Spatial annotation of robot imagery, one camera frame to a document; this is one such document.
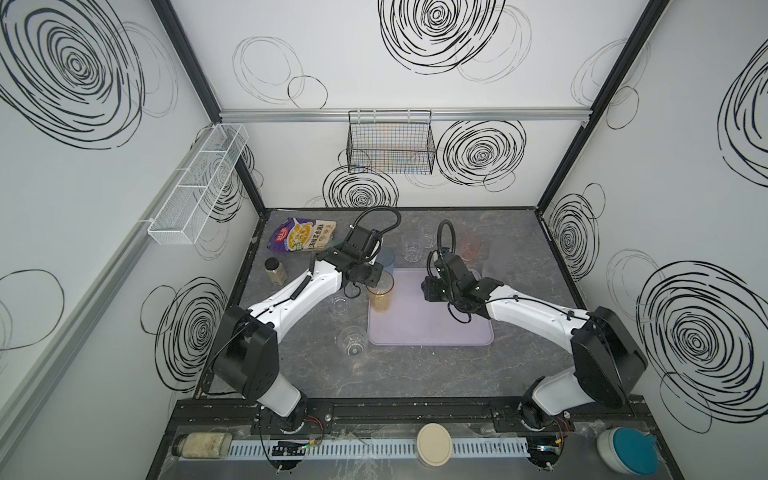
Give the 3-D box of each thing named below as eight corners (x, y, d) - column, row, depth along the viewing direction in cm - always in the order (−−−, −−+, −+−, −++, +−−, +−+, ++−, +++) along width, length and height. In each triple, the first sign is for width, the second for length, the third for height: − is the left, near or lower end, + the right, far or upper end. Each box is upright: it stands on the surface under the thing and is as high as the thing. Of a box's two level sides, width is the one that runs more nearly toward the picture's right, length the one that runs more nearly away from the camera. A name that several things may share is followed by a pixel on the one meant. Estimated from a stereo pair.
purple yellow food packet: (267, 252, 109) (264, 248, 107) (277, 221, 119) (275, 217, 117) (331, 252, 109) (330, 248, 107) (336, 222, 119) (335, 217, 117)
